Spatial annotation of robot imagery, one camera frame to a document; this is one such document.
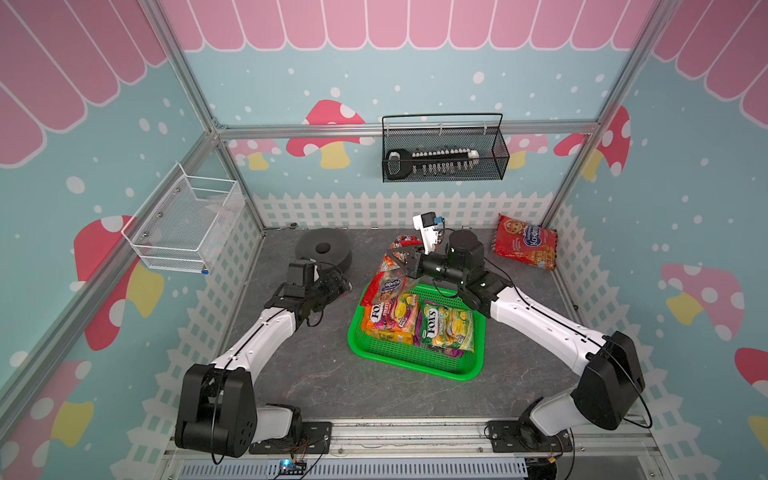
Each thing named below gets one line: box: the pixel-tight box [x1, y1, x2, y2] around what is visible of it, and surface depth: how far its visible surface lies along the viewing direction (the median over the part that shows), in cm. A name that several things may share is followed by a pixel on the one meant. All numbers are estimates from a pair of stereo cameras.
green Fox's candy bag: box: [420, 301, 475, 358], surface depth 87 cm
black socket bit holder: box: [385, 149, 480, 180], surface depth 91 cm
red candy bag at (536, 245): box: [491, 213, 558, 271], surface depth 114 cm
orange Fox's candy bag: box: [361, 293, 419, 345], surface depth 89 cm
